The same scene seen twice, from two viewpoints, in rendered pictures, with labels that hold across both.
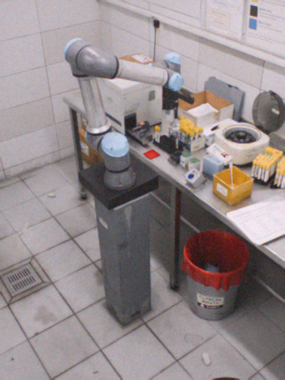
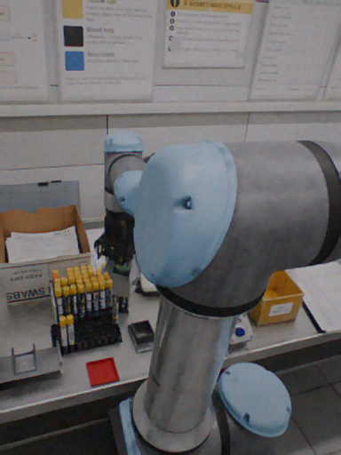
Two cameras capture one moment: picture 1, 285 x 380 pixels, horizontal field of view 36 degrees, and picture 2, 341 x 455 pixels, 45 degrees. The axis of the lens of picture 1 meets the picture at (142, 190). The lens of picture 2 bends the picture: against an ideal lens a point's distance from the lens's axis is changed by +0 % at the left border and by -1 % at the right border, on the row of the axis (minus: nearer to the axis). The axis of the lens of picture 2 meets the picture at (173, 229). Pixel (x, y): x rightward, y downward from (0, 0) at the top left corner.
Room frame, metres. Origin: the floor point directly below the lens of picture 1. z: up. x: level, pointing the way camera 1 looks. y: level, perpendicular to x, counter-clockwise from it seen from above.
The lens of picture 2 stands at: (1.79, 0.55, 1.69)
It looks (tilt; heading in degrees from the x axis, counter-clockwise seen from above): 32 degrees down; 281
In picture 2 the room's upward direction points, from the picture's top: 6 degrees clockwise
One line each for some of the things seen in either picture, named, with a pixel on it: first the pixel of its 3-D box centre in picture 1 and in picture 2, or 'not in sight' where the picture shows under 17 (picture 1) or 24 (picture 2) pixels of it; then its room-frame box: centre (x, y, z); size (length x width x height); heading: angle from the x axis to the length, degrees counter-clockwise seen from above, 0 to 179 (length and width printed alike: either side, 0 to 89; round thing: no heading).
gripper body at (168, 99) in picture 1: (171, 96); (120, 232); (2.05, -0.15, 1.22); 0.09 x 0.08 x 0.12; 87
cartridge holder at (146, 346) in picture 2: (177, 156); (142, 333); (1.99, -0.19, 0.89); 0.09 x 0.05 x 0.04; 127
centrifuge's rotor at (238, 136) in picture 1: (240, 139); not in sight; (2.04, -0.53, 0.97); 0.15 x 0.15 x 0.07
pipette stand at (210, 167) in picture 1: (212, 168); not in sight; (1.83, -0.35, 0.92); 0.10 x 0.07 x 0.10; 41
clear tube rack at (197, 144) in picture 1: (185, 136); (90, 298); (2.17, -0.25, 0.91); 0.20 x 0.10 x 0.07; 34
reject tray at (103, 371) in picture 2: (151, 154); (102, 371); (2.05, -0.06, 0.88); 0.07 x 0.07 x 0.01; 34
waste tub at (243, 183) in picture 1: (232, 185); (269, 295); (1.68, -0.42, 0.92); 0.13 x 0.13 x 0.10; 32
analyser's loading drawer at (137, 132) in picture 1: (137, 131); (14, 363); (2.23, 0.02, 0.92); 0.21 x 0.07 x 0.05; 34
